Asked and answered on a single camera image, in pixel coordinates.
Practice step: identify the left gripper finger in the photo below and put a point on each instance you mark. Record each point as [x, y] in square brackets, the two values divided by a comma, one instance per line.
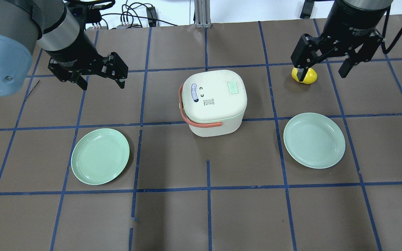
[120, 82]
[82, 83]

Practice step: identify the green plate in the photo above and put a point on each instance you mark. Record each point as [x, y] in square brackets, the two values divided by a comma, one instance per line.
[314, 140]
[100, 156]

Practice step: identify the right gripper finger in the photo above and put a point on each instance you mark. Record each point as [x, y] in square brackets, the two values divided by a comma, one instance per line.
[301, 74]
[346, 67]

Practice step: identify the white green rice cooker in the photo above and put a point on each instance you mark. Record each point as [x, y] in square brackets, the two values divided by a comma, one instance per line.
[213, 103]

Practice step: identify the aluminium frame post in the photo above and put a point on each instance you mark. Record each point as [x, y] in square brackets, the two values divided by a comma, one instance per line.
[202, 14]

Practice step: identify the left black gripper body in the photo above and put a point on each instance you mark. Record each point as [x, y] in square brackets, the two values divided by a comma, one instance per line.
[71, 46]

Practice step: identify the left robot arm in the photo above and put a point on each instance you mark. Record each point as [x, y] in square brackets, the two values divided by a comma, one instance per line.
[56, 26]

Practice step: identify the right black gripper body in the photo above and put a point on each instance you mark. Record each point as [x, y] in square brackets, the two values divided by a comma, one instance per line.
[351, 21]

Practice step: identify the green plate right side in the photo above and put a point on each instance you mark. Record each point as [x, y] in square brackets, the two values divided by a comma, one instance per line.
[314, 140]

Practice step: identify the green plate left side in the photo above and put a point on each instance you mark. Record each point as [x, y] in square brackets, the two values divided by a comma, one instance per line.
[100, 156]

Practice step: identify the yellow toy pepper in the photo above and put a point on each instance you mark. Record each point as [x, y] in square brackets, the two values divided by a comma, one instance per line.
[310, 77]

